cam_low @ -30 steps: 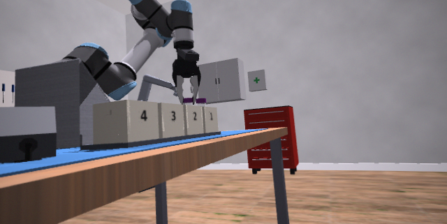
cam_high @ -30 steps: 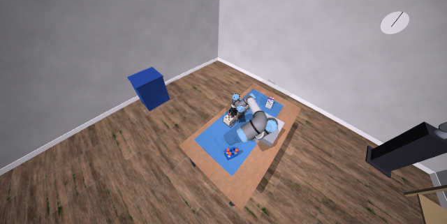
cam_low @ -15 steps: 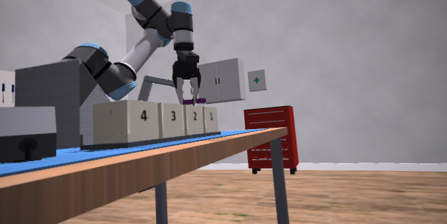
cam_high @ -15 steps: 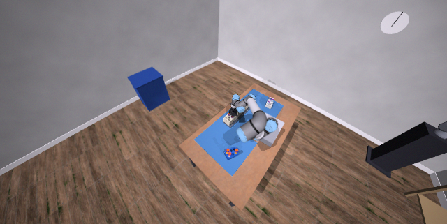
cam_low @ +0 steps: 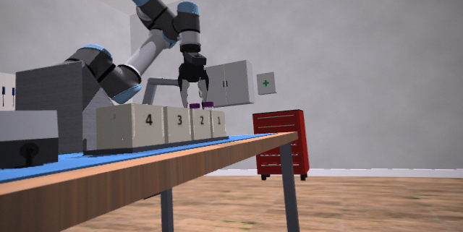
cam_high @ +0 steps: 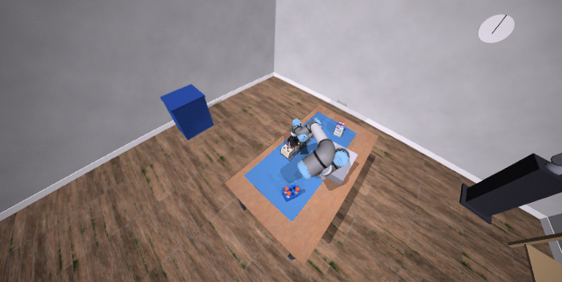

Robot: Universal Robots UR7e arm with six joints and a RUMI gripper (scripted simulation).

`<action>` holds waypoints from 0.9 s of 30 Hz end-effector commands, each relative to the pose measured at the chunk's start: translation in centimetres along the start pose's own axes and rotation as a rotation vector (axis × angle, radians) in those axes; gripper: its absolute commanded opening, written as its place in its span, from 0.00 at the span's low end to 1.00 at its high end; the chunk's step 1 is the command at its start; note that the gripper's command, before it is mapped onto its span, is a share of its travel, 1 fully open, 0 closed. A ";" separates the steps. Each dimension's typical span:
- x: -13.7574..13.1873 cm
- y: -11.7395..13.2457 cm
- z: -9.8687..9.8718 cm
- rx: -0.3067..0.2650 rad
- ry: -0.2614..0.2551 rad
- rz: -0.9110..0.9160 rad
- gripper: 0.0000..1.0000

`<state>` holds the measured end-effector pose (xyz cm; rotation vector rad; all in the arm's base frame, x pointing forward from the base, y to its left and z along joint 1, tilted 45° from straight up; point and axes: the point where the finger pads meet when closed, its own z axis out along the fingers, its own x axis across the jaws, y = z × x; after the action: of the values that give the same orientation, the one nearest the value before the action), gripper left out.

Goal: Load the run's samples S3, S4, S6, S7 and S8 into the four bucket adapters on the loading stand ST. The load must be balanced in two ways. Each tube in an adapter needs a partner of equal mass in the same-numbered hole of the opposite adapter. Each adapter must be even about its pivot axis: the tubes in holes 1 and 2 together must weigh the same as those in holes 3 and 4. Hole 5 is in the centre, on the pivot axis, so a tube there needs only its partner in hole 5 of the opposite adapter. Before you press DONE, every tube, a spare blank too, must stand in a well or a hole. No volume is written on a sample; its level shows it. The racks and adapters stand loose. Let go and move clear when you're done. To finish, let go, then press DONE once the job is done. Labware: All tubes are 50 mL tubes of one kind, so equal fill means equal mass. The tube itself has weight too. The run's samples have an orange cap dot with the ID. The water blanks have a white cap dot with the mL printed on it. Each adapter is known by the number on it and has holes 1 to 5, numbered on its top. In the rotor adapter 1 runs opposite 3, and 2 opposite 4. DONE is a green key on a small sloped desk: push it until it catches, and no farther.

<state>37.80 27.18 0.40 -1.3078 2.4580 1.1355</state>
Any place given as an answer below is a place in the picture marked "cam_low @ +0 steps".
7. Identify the blue mat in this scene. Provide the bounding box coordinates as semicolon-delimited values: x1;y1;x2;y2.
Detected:
0;134;272;184

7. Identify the white bucket adapter with holes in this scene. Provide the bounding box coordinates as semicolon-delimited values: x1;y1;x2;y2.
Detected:
163;106;191;143
209;111;226;138
190;108;211;140

